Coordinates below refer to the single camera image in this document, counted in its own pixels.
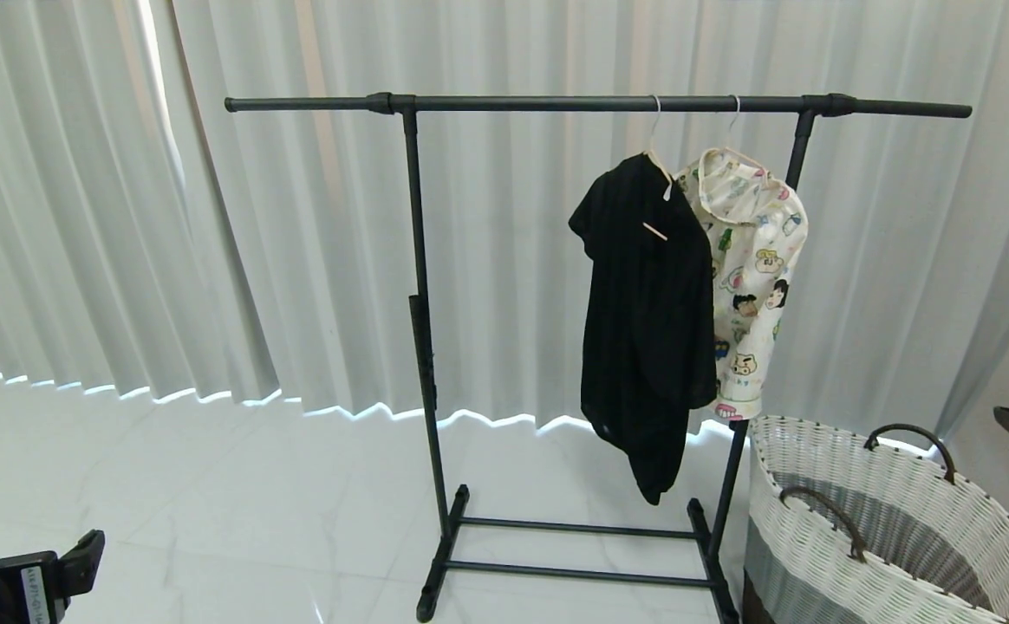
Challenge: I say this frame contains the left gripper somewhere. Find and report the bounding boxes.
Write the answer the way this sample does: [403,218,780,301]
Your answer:
[0,530,107,624]

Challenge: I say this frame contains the cream printed garment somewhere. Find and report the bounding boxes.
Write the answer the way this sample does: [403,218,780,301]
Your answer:
[676,147,809,422]

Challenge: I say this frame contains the black garment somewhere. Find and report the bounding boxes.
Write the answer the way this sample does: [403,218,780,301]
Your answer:
[569,153,719,506]

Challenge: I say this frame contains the white laundry basket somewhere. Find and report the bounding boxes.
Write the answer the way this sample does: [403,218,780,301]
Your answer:
[741,414,1009,624]

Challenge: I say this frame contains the black clothes rack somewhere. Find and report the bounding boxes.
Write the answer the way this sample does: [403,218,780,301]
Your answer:
[225,91,973,623]

